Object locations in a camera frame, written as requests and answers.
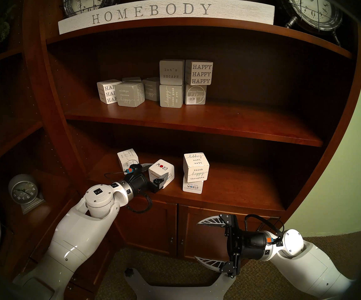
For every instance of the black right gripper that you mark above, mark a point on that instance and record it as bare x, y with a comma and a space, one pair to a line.
250, 246

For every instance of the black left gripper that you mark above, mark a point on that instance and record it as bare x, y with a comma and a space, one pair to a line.
138, 182

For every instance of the white GROW world cube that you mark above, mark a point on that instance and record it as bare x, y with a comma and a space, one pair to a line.
193, 187
161, 168

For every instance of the white cube think happy thoughts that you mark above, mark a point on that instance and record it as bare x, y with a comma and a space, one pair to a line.
196, 169

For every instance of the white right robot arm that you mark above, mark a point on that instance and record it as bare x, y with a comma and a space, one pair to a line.
311, 265

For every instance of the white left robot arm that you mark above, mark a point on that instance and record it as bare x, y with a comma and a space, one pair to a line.
77, 233

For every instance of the brown wooden cabinet door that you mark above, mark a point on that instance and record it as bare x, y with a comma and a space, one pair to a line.
199, 243
155, 227

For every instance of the white cube circled happy script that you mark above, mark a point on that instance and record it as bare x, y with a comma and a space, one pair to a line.
127, 155

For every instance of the grey cube happy looks good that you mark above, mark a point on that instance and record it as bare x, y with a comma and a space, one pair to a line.
171, 97

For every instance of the brown wooden bookshelf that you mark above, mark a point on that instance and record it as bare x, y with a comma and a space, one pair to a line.
215, 121

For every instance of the grey cube always choose happy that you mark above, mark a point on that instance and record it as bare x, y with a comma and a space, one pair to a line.
129, 95

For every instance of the grey cube faint script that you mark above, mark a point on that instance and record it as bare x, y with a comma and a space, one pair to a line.
151, 89

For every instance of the grey cube with barcode sticker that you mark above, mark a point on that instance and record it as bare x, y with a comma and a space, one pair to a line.
195, 95

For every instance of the black base knob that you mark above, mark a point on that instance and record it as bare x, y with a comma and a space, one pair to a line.
129, 272

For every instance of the white HAPPY HAPPY HAPPY cube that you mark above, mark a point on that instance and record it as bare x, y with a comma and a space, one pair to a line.
105, 91
200, 73

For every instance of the pale grey cube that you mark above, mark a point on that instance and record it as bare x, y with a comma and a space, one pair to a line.
131, 79

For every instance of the grey cube let's escape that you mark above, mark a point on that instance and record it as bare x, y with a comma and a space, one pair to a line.
171, 72

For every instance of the dark wooden side shelf unit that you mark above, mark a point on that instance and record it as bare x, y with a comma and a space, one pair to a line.
99, 265

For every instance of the small grey alarm clock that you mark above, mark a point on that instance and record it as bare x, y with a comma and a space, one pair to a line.
22, 190

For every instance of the white HOMEBODY wooden sign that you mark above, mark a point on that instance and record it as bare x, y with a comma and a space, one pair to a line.
168, 10

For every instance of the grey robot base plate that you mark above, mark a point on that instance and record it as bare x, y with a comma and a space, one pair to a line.
168, 293

